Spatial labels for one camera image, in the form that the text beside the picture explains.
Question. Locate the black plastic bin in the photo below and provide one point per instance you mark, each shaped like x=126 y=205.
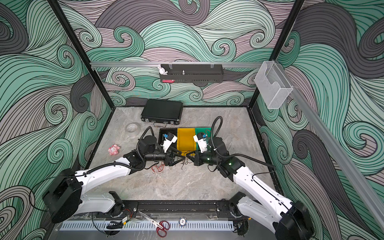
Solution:
x=165 y=131

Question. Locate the clear acrylic wall holder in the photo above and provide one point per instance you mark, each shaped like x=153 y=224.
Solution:
x=273 y=84

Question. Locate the yellow plastic bin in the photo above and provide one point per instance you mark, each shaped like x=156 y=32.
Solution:
x=185 y=141

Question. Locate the black wall shelf tray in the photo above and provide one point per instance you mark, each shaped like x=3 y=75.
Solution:
x=193 y=73

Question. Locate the round blue white button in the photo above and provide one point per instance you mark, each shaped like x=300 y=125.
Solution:
x=182 y=221

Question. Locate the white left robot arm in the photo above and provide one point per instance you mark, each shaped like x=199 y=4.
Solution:
x=68 y=194

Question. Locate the pink pig toy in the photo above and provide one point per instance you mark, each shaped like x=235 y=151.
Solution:
x=114 y=150

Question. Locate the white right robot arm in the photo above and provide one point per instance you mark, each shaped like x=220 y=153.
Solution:
x=284 y=218

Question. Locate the red handled scissors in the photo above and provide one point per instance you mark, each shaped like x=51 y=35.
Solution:
x=161 y=227

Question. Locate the green plastic bin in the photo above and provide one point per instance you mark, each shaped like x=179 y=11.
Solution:
x=207 y=131

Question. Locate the white rabbit figurine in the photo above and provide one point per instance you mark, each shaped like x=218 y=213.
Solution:
x=162 y=71

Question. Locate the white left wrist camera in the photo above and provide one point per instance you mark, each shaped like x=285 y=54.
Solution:
x=169 y=139

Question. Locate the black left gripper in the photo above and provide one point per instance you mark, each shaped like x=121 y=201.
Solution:
x=168 y=161

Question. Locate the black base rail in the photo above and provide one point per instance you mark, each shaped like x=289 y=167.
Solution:
x=222 y=209

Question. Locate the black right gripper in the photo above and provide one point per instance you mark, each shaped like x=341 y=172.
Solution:
x=197 y=159

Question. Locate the black aluminium carry case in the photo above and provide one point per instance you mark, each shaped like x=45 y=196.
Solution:
x=162 y=112

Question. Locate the white slotted cable duct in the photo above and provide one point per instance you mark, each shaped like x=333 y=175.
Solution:
x=147 y=226

